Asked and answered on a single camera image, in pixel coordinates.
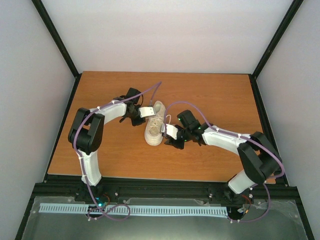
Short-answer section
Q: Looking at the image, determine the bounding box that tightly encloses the white shoelace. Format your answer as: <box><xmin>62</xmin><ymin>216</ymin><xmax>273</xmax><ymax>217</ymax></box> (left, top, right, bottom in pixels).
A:
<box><xmin>149</xmin><ymin>113</ymin><xmax>173</xmax><ymax>133</ymax></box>

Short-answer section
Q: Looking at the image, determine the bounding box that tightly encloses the white sneaker shoe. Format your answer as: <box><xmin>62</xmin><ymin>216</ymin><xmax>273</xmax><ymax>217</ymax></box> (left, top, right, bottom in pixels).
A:
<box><xmin>144</xmin><ymin>100</ymin><xmax>166</xmax><ymax>146</ymax></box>

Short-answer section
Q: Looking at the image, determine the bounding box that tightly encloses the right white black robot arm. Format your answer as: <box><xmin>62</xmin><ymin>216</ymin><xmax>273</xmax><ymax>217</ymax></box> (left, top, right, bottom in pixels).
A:
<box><xmin>160</xmin><ymin>110</ymin><xmax>283</xmax><ymax>202</ymax></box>

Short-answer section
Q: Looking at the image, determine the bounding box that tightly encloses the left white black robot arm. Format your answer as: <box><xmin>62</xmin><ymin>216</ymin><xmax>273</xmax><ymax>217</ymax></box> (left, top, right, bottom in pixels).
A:
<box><xmin>68</xmin><ymin>87</ymin><xmax>146</xmax><ymax>202</ymax></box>

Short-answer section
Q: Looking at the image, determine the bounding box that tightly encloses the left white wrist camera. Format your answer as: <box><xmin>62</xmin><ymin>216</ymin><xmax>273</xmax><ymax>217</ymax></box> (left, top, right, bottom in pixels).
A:
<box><xmin>138</xmin><ymin>106</ymin><xmax>156</xmax><ymax>118</ymax></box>

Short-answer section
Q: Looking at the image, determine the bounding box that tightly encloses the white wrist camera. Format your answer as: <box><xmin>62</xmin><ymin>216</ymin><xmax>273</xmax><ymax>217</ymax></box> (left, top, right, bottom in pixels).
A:
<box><xmin>138</xmin><ymin>106</ymin><xmax>156</xmax><ymax>118</ymax></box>
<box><xmin>160</xmin><ymin>124</ymin><xmax>179</xmax><ymax>140</ymax></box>

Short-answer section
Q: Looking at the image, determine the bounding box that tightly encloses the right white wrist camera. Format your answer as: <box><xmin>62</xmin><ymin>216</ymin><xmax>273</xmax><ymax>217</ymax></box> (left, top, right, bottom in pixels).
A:
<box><xmin>160</xmin><ymin>124</ymin><xmax>179</xmax><ymax>140</ymax></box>

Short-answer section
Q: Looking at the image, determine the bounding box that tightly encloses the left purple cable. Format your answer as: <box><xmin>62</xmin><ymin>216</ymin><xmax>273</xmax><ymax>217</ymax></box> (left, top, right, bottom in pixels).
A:
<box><xmin>72</xmin><ymin>80</ymin><xmax>163</xmax><ymax>223</ymax></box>

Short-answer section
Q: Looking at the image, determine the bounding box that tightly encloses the purple cable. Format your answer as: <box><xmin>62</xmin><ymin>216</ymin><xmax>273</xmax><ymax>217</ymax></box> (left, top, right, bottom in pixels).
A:
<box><xmin>163</xmin><ymin>100</ymin><xmax>286</xmax><ymax>224</ymax></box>
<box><xmin>72</xmin><ymin>80</ymin><xmax>163</xmax><ymax>223</ymax></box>

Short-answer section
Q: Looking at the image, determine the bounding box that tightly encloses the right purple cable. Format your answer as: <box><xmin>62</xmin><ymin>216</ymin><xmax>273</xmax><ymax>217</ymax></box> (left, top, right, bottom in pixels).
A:
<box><xmin>163</xmin><ymin>100</ymin><xmax>286</xmax><ymax>224</ymax></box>

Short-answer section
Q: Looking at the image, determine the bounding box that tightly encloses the light blue slotted cable duct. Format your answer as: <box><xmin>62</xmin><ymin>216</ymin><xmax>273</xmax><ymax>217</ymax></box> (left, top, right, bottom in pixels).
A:
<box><xmin>38</xmin><ymin>203</ymin><xmax>228</xmax><ymax>218</ymax></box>

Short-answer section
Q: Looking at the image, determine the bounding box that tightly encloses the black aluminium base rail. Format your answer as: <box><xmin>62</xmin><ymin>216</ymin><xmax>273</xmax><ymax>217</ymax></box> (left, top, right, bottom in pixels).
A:
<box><xmin>31</xmin><ymin>174</ymin><xmax>300</xmax><ymax>205</ymax></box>

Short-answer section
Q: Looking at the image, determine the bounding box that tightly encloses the left black frame post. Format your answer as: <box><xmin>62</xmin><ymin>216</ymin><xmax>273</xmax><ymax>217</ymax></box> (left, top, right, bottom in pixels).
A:
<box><xmin>31</xmin><ymin>0</ymin><xmax>81</xmax><ymax>79</ymax></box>

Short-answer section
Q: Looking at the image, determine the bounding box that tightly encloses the black frame post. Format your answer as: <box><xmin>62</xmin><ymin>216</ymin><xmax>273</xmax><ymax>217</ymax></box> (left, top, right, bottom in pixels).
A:
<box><xmin>252</xmin><ymin>0</ymin><xmax>304</xmax><ymax>80</ymax></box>
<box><xmin>31</xmin><ymin>0</ymin><xmax>81</xmax><ymax>79</ymax></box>

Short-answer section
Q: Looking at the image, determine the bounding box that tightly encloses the right black frame post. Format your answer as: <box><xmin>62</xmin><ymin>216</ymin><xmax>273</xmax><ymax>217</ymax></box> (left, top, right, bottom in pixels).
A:
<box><xmin>252</xmin><ymin>0</ymin><xmax>304</xmax><ymax>80</ymax></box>

